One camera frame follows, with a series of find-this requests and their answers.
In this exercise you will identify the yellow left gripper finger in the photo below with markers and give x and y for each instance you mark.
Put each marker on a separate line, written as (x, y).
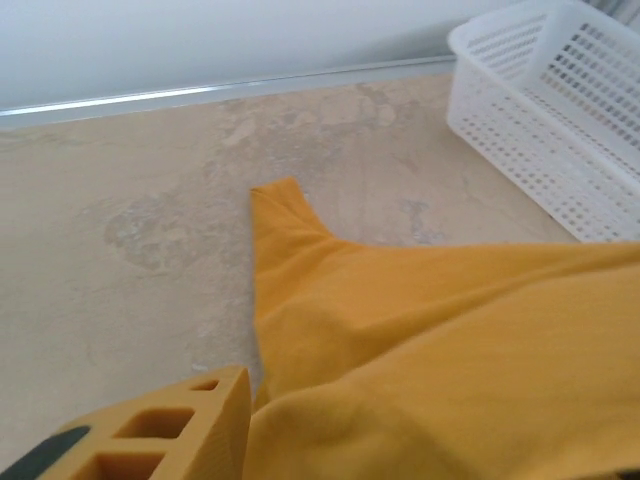
(165, 435)

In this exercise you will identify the yellow t-shirt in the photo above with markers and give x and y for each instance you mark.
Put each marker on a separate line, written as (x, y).
(425, 350)

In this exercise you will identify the white perforated plastic basket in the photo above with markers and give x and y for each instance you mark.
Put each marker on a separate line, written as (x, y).
(550, 100)

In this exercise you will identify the aluminium table edge rail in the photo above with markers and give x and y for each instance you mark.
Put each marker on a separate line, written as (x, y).
(200, 95)

